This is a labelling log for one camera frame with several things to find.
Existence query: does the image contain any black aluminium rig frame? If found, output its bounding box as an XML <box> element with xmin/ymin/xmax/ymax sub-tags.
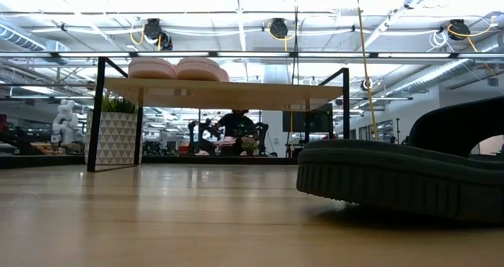
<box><xmin>0</xmin><ymin>154</ymin><xmax>298</xmax><ymax>170</ymax></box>

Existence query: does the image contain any black monitor screen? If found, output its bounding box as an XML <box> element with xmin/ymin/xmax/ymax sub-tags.
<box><xmin>282</xmin><ymin>103</ymin><xmax>334</xmax><ymax>133</ymax></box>

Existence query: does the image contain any wooden shelf with black legs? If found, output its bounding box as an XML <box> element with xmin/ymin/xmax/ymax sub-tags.
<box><xmin>87</xmin><ymin>56</ymin><xmax>350</xmax><ymax>172</ymax></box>

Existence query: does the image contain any person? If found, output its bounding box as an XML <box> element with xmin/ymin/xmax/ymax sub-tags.
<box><xmin>215</xmin><ymin>109</ymin><xmax>261</xmax><ymax>157</ymax></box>

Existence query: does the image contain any green plant in patterned pot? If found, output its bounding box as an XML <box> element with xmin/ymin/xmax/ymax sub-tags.
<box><xmin>84</xmin><ymin>92</ymin><xmax>143</xmax><ymax>166</ymax></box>

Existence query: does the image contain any silver ventilation duct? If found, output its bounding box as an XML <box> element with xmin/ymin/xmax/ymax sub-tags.
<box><xmin>393</xmin><ymin>34</ymin><xmax>504</xmax><ymax>98</ymax></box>
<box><xmin>0</xmin><ymin>22</ymin><xmax>70</xmax><ymax>63</ymax></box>

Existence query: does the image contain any small flowering plant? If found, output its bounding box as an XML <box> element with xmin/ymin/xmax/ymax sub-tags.
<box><xmin>240</xmin><ymin>136</ymin><xmax>259</xmax><ymax>157</ymax></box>

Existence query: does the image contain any yellow cable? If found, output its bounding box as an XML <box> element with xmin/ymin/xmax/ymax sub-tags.
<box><xmin>354</xmin><ymin>0</ymin><xmax>380</xmax><ymax>142</ymax></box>

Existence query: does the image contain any black slide sandal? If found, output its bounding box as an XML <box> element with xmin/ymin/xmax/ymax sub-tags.
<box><xmin>295</xmin><ymin>96</ymin><xmax>504</xmax><ymax>225</ymax></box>

